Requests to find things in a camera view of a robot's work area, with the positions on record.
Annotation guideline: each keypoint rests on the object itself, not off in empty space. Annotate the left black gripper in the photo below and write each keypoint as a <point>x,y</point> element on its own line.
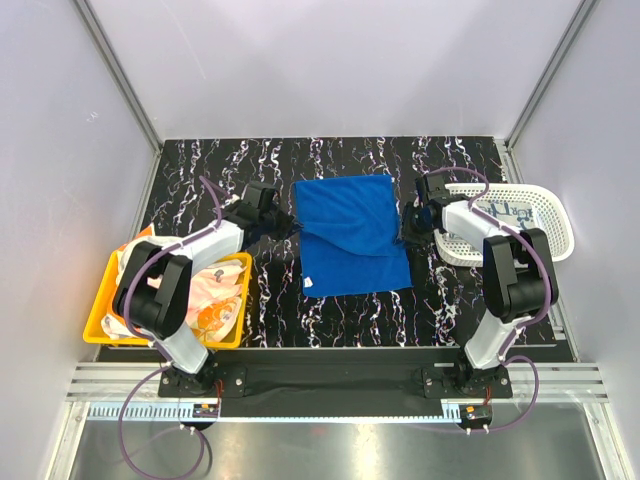
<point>288,225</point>

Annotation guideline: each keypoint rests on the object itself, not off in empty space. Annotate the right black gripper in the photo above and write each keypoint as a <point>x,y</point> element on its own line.
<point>408,236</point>

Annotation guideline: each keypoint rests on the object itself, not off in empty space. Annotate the blue patterned grey towel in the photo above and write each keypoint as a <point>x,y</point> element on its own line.
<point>513,213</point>

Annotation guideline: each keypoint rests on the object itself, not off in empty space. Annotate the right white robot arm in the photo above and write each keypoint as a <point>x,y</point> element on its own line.
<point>519,283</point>

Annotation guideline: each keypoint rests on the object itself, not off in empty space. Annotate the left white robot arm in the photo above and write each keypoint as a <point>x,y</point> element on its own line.
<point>152,295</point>

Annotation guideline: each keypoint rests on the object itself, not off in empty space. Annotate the pink white towel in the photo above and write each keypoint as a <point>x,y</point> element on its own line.
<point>113,325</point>

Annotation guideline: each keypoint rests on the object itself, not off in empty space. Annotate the orange towel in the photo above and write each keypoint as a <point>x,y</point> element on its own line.
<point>215,295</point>

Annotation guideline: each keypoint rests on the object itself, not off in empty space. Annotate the white perforated basket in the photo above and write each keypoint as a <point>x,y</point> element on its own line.
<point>552,219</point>

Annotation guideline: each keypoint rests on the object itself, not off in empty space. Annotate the yellow plastic bin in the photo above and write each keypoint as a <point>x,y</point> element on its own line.
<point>93,333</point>

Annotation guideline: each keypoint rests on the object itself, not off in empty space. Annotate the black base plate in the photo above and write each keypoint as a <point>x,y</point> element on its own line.
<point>330,383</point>

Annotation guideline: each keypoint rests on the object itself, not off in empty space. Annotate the white slotted cable duct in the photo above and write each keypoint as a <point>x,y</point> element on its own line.
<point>154,411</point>

